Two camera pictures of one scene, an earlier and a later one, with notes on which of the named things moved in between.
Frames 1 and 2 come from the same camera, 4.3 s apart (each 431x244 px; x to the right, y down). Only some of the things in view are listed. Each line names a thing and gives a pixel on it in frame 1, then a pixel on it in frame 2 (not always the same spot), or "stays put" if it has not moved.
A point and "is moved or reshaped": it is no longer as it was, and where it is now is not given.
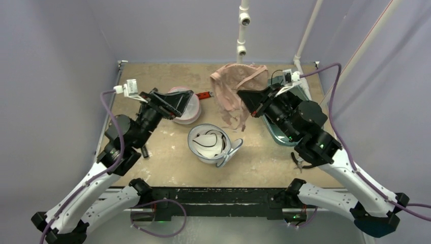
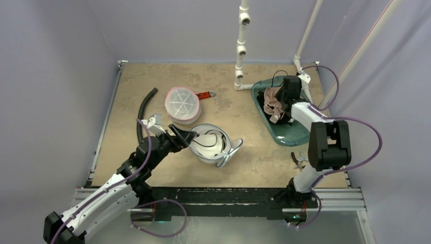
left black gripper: [168, 105] -> [186, 136]
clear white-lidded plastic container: [211, 144] stays put
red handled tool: [204, 95] stays put
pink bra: [229, 79] is moved or reshaped
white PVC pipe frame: [244, 21] stays put
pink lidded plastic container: [193, 110] stays put
